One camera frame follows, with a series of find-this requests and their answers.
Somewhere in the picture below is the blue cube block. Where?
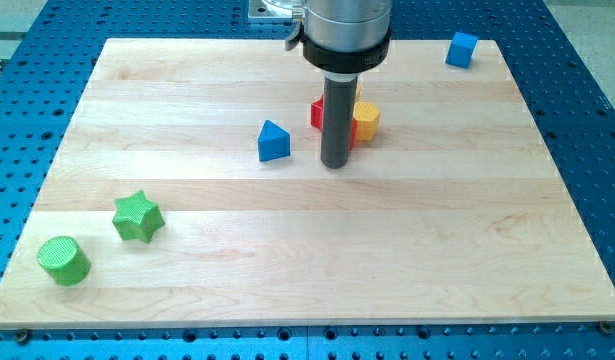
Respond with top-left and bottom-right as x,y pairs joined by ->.
445,32 -> 479,69

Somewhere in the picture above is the yellow hexagonal block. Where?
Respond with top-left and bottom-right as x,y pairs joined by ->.
353,102 -> 381,141

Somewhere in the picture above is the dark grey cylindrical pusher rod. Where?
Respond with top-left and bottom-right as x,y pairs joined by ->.
321,74 -> 358,169

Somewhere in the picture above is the blue triangular prism block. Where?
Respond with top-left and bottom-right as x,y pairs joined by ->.
257,120 -> 291,162

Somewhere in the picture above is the green star block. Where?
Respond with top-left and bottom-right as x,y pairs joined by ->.
112,190 -> 165,244

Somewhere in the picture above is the green cylinder block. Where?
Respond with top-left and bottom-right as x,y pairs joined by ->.
37,236 -> 91,286

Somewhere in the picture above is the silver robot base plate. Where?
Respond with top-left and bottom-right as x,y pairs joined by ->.
248,0 -> 303,22

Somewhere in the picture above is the light wooden board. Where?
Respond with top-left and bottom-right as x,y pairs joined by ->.
0,38 -> 615,329

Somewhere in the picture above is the red block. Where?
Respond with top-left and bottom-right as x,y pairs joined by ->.
310,96 -> 357,150

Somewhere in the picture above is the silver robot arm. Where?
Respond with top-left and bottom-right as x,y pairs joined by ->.
284,0 -> 392,82

